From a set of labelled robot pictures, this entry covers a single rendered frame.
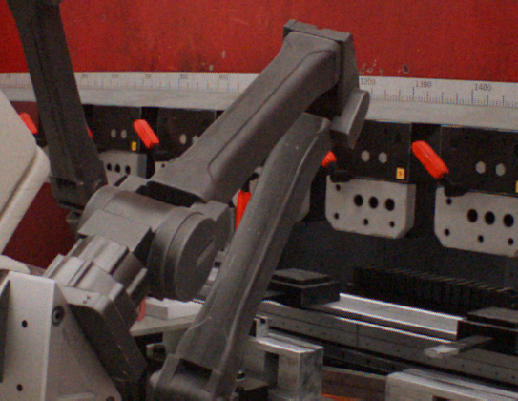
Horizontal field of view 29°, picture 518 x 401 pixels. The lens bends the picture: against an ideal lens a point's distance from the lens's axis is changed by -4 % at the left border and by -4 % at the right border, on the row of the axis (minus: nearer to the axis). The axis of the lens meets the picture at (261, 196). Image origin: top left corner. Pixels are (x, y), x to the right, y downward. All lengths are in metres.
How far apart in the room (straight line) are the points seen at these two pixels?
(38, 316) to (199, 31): 1.04
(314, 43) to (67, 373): 0.50
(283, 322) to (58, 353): 1.25
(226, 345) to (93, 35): 1.02
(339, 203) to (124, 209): 0.68
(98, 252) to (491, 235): 0.67
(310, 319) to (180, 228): 1.10
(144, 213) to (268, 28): 0.80
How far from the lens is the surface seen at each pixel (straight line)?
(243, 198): 1.59
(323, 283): 1.92
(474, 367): 1.71
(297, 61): 1.07
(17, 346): 0.77
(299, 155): 1.14
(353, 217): 1.49
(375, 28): 1.47
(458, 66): 1.38
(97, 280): 0.79
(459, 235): 1.38
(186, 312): 1.71
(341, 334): 1.88
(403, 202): 1.43
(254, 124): 0.98
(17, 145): 0.90
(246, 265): 1.10
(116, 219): 0.85
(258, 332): 1.69
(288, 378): 1.63
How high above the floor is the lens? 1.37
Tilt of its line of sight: 6 degrees down
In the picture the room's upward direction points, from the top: 2 degrees clockwise
